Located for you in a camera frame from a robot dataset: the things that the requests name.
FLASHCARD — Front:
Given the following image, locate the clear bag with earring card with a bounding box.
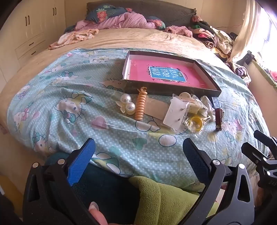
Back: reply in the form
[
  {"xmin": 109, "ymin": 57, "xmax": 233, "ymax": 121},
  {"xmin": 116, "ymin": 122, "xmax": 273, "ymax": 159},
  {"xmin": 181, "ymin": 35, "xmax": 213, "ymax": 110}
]
[{"xmin": 163, "ymin": 96, "xmax": 191, "ymax": 131}]

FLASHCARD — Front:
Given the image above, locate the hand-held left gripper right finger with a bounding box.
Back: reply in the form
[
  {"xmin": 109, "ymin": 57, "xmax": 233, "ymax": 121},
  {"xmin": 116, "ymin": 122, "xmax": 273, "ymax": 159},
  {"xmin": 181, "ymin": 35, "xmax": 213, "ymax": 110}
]
[{"xmin": 183, "ymin": 138, "xmax": 254, "ymax": 225}]

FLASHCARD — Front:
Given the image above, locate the white wardrobe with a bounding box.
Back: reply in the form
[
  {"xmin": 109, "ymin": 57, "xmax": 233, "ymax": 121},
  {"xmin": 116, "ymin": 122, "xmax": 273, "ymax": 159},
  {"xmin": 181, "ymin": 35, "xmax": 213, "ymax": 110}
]
[{"xmin": 0, "ymin": 0, "xmax": 68, "ymax": 81}]

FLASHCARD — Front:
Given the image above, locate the green fleece clothing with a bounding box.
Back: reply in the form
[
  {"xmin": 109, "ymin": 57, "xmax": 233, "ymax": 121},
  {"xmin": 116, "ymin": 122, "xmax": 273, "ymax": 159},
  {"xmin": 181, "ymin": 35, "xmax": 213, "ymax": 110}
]
[{"xmin": 129, "ymin": 175, "xmax": 219, "ymax": 225}]

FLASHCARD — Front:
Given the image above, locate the window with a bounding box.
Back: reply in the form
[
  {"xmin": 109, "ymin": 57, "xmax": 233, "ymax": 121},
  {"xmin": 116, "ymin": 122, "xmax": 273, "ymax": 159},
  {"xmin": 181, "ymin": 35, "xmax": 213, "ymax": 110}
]
[{"xmin": 258, "ymin": 6, "xmax": 277, "ymax": 84}]

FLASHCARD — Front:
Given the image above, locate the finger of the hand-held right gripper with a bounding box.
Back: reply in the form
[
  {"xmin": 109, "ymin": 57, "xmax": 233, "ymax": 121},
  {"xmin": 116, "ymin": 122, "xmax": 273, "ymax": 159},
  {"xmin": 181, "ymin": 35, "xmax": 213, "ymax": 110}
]
[
  {"xmin": 254, "ymin": 130, "xmax": 277, "ymax": 153},
  {"xmin": 241, "ymin": 142, "xmax": 273, "ymax": 172}
]

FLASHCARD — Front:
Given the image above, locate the clear bag with cream clip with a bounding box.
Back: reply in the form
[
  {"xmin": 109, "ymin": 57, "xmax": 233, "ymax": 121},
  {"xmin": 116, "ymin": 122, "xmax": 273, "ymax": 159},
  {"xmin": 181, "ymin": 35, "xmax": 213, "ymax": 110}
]
[{"xmin": 188, "ymin": 95, "xmax": 211, "ymax": 118}]

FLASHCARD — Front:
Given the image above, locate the black cardboard box tray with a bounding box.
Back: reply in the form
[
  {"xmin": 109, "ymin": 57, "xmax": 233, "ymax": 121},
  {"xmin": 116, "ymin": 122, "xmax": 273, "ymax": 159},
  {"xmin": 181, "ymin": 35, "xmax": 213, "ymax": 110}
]
[{"xmin": 122, "ymin": 50, "xmax": 222, "ymax": 98}]

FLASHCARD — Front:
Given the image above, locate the cat printed blue blanket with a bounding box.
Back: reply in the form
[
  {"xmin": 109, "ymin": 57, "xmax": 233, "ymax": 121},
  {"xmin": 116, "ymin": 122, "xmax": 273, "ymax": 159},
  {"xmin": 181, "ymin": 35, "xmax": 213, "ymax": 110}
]
[{"xmin": 7, "ymin": 48, "xmax": 270, "ymax": 192}]

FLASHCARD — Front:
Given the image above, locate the orange spiral hair clip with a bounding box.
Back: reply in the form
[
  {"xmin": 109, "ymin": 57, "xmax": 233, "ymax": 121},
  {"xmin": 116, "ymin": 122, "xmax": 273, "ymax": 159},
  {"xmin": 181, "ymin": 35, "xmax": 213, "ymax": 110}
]
[{"xmin": 135, "ymin": 87, "xmax": 148, "ymax": 121}]

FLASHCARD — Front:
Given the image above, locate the clear bag with yellow ring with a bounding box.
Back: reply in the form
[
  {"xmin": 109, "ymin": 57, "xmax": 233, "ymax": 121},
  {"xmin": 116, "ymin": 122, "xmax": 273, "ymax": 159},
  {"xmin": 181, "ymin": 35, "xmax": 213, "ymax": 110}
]
[{"xmin": 183, "ymin": 115, "xmax": 210, "ymax": 137}]

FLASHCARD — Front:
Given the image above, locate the grey padded headboard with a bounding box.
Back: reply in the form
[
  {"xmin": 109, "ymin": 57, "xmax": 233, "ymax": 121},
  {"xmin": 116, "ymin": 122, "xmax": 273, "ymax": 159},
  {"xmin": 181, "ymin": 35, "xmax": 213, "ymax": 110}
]
[{"xmin": 87, "ymin": 0, "xmax": 196, "ymax": 27}]

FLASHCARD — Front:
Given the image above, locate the small floral pillow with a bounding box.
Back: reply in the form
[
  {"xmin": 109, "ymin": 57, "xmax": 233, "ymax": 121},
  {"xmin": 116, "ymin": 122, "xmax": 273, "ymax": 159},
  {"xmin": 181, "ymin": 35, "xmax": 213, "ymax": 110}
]
[{"xmin": 147, "ymin": 18, "xmax": 166, "ymax": 30}]

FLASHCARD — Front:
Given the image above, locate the purple garment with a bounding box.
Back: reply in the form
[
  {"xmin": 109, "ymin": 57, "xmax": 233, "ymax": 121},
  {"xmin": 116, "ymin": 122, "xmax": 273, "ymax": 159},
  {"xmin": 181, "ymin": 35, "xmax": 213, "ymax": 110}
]
[{"xmin": 225, "ymin": 61, "xmax": 252, "ymax": 85}]

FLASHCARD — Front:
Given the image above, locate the pink fluffy garment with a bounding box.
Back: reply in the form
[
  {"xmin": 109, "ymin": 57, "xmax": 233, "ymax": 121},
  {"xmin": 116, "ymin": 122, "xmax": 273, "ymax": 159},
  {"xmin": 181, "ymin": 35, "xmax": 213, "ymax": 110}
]
[{"xmin": 166, "ymin": 25, "xmax": 193, "ymax": 38}]

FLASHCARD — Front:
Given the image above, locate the large floral pillow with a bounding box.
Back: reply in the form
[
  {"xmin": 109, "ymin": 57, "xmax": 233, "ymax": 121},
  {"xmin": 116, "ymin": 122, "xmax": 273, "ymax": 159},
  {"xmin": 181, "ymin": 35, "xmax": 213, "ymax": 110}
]
[{"xmin": 85, "ymin": 5, "xmax": 133, "ymax": 23}]

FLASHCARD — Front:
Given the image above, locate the cream curtain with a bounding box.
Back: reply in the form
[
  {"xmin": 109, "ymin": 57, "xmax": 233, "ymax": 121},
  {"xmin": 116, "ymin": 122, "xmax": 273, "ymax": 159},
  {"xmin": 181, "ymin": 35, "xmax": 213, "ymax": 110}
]
[{"xmin": 229, "ymin": 0, "xmax": 271, "ymax": 62}]

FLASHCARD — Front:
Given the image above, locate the pearl bow hair clip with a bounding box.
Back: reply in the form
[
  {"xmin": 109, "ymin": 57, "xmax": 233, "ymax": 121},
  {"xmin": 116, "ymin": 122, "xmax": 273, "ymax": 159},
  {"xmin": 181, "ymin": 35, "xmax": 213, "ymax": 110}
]
[{"xmin": 116, "ymin": 94, "xmax": 136, "ymax": 115}]

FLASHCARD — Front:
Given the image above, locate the brown leather bracelet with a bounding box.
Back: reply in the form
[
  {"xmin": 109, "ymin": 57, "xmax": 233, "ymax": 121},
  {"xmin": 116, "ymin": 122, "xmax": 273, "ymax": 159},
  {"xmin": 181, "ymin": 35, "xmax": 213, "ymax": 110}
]
[{"xmin": 214, "ymin": 108, "xmax": 224, "ymax": 132}]

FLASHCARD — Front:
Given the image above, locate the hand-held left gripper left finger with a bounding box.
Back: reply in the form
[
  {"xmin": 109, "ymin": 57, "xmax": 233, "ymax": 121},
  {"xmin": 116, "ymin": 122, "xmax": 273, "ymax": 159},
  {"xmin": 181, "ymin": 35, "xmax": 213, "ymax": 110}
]
[{"xmin": 23, "ymin": 138, "xmax": 102, "ymax": 225}]

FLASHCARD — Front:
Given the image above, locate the pink quilt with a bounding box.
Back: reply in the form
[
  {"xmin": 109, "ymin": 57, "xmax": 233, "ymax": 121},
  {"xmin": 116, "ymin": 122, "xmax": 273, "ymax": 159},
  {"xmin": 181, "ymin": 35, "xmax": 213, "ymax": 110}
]
[{"xmin": 75, "ymin": 12, "xmax": 157, "ymax": 31}]

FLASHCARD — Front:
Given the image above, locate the beige paper card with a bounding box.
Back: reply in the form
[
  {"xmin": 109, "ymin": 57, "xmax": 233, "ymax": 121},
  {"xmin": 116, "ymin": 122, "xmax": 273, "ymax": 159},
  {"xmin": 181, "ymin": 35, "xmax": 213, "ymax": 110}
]
[{"xmin": 145, "ymin": 98, "xmax": 168, "ymax": 120}]

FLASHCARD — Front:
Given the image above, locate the peach patterned garment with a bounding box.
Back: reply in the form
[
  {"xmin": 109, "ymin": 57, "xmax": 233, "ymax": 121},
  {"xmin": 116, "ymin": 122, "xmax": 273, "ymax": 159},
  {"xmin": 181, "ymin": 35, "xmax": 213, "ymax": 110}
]
[{"xmin": 49, "ymin": 29, "xmax": 99, "ymax": 50}]

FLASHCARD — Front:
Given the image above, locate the beige bedspread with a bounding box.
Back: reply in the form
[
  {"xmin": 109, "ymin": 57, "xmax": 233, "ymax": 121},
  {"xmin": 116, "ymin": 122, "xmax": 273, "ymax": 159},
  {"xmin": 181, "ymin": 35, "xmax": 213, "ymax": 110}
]
[{"xmin": 0, "ymin": 28, "xmax": 249, "ymax": 134}]

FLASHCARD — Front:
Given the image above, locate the pile of mixed clothes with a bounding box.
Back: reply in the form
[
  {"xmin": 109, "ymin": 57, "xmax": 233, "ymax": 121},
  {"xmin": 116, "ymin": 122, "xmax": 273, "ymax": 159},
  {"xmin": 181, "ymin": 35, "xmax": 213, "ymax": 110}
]
[{"xmin": 190, "ymin": 16, "xmax": 234, "ymax": 58}]

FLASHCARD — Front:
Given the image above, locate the person's left hand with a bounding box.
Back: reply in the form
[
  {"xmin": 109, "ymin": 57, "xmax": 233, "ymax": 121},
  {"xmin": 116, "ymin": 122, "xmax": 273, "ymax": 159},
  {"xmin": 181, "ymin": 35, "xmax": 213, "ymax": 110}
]
[{"xmin": 88, "ymin": 202, "xmax": 109, "ymax": 225}]

